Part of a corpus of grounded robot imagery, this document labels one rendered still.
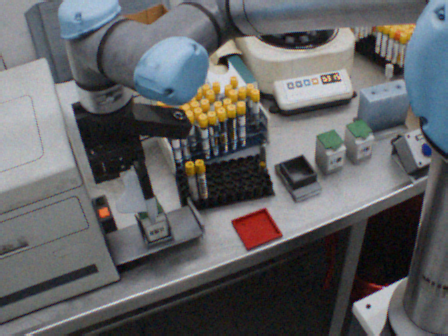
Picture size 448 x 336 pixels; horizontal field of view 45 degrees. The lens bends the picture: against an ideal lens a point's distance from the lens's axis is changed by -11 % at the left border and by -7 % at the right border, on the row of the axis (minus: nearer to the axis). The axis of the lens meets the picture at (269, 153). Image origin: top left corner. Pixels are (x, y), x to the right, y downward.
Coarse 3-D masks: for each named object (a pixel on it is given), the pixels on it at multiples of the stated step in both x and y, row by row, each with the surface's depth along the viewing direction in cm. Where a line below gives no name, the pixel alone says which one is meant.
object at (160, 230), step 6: (162, 216) 91; (144, 222) 90; (150, 222) 90; (156, 222) 91; (162, 222) 91; (144, 228) 90; (150, 228) 91; (156, 228) 92; (162, 228) 92; (168, 228) 93; (150, 234) 92; (156, 234) 93; (162, 234) 93; (168, 234) 94; (150, 240) 93; (156, 240) 94
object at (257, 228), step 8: (264, 208) 104; (248, 216) 103; (256, 216) 103; (264, 216) 103; (240, 224) 102; (248, 224) 102; (256, 224) 102; (264, 224) 102; (272, 224) 102; (240, 232) 100; (248, 232) 101; (256, 232) 101; (264, 232) 101; (272, 232) 101; (280, 232) 100; (248, 240) 100; (256, 240) 100; (264, 240) 99; (272, 240) 100; (248, 248) 98
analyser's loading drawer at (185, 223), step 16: (192, 208) 97; (176, 224) 97; (192, 224) 97; (112, 240) 94; (128, 240) 95; (144, 240) 93; (160, 240) 93; (176, 240) 95; (112, 256) 92; (128, 256) 92
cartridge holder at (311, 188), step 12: (300, 156) 109; (276, 168) 110; (288, 168) 109; (300, 168) 110; (312, 168) 107; (288, 180) 106; (300, 180) 105; (312, 180) 106; (300, 192) 105; (312, 192) 106
